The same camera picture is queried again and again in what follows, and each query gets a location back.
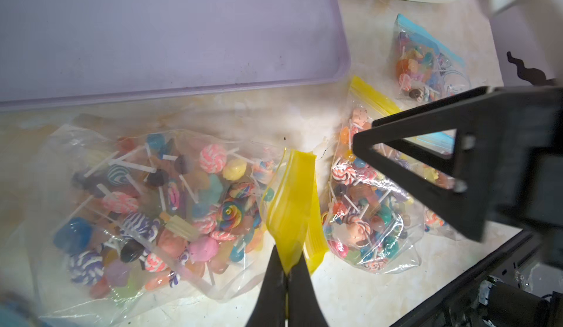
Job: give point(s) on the purple plastic tray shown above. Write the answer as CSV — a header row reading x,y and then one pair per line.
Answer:
x,y
77,52

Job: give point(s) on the blue-zip candy bag front left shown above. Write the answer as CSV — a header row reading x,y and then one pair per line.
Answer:
x,y
17,311

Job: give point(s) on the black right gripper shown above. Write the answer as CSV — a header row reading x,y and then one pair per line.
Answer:
x,y
506,163

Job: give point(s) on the yellow-zip candy bag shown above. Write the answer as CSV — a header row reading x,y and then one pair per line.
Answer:
x,y
120,225
370,223

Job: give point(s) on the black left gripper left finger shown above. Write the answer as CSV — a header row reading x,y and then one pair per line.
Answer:
x,y
270,308

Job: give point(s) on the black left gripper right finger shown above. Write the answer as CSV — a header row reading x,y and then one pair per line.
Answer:
x,y
302,305

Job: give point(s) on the blue-zip candy bag back right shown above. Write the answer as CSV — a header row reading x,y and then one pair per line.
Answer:
x,y
426,70

